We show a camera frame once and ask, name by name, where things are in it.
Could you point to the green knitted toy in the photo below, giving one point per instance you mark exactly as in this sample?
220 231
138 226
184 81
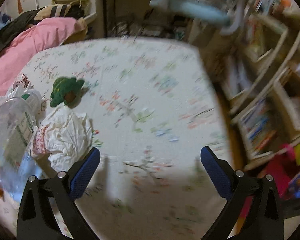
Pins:
65 90

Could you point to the floral white tablecloth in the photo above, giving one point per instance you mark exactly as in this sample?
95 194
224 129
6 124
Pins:
153 109

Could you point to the striped beige cloth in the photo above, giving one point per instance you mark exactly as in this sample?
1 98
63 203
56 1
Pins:
59 10

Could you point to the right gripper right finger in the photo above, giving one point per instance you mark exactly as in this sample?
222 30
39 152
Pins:
264 219

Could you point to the black jacket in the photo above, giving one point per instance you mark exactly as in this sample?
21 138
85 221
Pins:
9 32

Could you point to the red fabric bag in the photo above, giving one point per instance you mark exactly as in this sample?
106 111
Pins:
283 168

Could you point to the white bookshelf rack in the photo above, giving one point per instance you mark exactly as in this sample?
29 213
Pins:
261 83

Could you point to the pink duvet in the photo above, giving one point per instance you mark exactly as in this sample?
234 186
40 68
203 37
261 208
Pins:
49 33

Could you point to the white paper bag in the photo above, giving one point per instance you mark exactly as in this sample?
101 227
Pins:
63 136

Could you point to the blue grey desk chair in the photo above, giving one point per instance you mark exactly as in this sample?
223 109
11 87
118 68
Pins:
228 15

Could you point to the clear plastic bottle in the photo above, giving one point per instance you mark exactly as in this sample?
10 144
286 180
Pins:
17 127

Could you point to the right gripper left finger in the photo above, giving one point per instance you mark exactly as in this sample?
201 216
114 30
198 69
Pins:
36 219

